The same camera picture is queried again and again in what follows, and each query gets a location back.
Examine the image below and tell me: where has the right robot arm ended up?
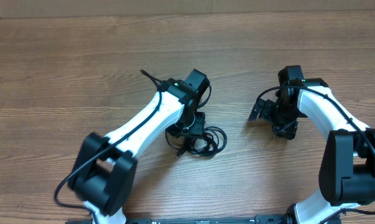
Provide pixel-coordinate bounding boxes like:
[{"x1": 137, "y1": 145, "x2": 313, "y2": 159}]
[{"x1": 248, "y1": 65, "x2": 375, "y2": 224}]

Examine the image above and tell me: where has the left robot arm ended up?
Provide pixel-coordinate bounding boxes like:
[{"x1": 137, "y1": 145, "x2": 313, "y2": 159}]
[{"x1": 67, "y1": 69, "x2": 210, "y2": 223}]

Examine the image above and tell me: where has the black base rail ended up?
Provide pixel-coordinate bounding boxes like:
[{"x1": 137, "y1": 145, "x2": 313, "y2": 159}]
[{"x1": 65, "y1": 213, "x2": 342, "y2": 224}]

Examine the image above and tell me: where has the black USB-A cable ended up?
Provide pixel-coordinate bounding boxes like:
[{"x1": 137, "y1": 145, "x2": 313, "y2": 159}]
[{"x1": 164, "y1": 125, "x2": 228, "y2": 159}]

